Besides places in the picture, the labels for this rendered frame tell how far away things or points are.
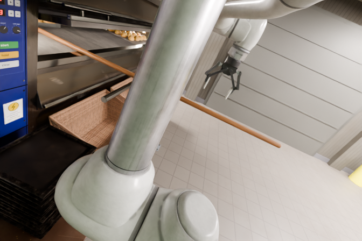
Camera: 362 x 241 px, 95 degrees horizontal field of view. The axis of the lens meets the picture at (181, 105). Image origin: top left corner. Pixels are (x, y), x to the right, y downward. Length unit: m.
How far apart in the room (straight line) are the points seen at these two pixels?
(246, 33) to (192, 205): 0.71
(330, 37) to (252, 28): 3.82
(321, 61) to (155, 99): 4.44
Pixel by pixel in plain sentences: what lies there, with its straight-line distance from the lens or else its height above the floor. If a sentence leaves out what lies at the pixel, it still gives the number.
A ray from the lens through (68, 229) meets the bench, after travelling 1.11.
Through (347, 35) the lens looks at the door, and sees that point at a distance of 4.75.
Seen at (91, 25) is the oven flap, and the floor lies 1.41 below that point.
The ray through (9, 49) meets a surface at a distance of 0.91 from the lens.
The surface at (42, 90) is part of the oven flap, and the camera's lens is 1.13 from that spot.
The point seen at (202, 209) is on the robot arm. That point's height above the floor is 1.27.
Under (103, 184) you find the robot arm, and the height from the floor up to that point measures 1.28.
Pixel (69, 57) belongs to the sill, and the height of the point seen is 1.18.
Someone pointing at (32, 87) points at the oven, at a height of 1.05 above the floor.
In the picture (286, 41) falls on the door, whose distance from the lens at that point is 4.31.
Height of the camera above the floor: 1.59
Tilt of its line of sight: 25 degrees down
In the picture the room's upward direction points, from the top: 25 degrees clockwise
